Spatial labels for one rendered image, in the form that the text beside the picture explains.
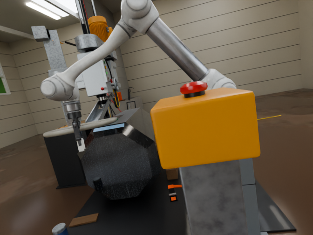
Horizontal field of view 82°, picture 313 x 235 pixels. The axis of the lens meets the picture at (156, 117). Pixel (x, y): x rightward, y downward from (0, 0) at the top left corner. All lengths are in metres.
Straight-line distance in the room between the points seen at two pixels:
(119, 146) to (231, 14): 6.53
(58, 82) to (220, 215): 0.85
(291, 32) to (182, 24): 3.62
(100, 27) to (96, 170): 1.77
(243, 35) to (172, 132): 7.29
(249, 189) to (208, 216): 1.05
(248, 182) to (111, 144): 1.16
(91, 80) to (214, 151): 1.76
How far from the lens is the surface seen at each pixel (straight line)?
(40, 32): 2.80
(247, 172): 1.28
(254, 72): 7.47
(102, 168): 1.89
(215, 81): 1.00
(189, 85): 0.25
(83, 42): 1.94
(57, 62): 2.79
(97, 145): 1.81
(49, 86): 0.95
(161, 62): 7.10
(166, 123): 0.21
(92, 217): 2.02
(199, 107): 0.21
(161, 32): 0.97
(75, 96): 1.12
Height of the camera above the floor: 1.11
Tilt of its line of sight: 10 degrees down
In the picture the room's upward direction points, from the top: 11 degrees counter-clockwise
